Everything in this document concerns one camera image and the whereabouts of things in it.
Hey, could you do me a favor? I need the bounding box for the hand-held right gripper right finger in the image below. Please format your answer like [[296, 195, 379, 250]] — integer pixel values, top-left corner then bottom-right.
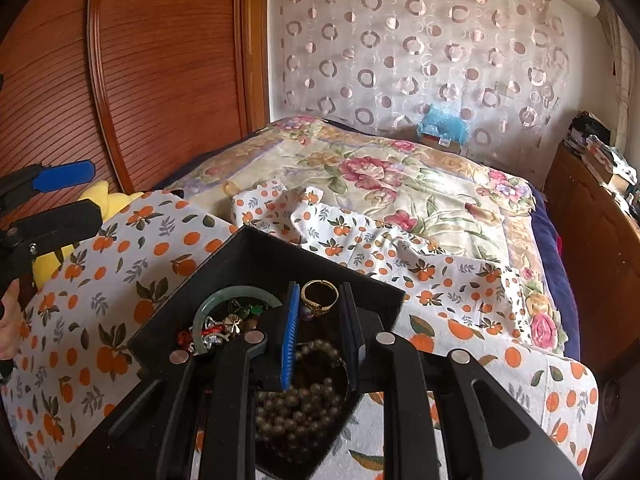
[[339, 282, 583, 480]]

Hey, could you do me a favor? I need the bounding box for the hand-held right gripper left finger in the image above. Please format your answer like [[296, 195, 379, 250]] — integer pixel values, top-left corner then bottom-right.
[[55, 282, 301, 480]]

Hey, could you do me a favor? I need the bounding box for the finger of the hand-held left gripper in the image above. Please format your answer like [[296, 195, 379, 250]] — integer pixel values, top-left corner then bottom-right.
[[0, 160, 96, 207], [0, 199, 104, 277]]

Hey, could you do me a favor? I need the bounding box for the gold ring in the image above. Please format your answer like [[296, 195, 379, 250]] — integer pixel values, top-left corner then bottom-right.
[[299, 280, 342, 319]]

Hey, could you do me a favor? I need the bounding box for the gold flower charm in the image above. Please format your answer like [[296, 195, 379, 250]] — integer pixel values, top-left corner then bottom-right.
[[222, 312, 251, 336]]

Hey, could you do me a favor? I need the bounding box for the pearl necklace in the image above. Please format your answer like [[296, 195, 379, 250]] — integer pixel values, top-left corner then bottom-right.
[[254, 339, 349, 444]]

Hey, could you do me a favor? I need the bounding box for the green jade bangle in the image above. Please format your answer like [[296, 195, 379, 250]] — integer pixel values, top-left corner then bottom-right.
[[192, 285, 287, 357]]

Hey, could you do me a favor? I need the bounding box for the red string bracelet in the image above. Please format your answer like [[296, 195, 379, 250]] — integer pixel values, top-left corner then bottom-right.
[[175, 325, 228, 354]]

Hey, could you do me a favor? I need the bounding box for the black jewelry box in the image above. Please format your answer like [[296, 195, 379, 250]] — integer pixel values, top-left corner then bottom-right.
[[127, 225, 407, 480]]

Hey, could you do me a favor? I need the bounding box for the person's left hand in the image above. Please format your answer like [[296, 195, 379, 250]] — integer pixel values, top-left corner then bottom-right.
[[0, 280, 24, 362]]

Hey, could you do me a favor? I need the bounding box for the yellow plush toy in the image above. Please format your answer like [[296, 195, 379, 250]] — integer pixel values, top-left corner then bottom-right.
[[32, 182, 146, 294]]

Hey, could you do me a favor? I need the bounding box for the orange print cloth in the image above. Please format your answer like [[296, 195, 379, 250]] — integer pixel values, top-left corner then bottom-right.
[[0, 179, 601, 480]]

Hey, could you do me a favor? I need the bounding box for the wooden wardrobe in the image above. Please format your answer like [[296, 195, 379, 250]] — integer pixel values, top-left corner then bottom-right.
[[0, 0, 272, 242]]

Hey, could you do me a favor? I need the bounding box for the floral blanket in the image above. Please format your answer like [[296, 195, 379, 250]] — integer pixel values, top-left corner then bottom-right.
[[165, 116, 572, 357]]

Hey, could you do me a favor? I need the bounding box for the dark blue bedsheet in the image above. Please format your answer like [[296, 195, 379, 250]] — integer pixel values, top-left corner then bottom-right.
[[527, 185, 582, 362]]

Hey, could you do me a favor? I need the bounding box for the small cardboard box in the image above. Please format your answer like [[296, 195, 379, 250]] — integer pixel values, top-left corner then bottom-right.
[[419, 132, 469, 155]]

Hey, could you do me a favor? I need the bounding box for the blue fluffy toy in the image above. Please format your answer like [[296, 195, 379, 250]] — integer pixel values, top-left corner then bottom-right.
[[417, 104, 474, 144]]

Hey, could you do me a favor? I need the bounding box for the wooden cabinet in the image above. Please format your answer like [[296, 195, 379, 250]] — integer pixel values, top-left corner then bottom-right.
[[542, 142, 640, 377]]

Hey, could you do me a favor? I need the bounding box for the sheer circle pattern curtain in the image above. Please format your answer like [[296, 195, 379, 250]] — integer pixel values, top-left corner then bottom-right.
[[267, 0, 601, 152]]

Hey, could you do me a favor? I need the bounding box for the stack of books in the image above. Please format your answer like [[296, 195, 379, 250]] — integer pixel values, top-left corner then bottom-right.
[[567, 110, 640, 212]]

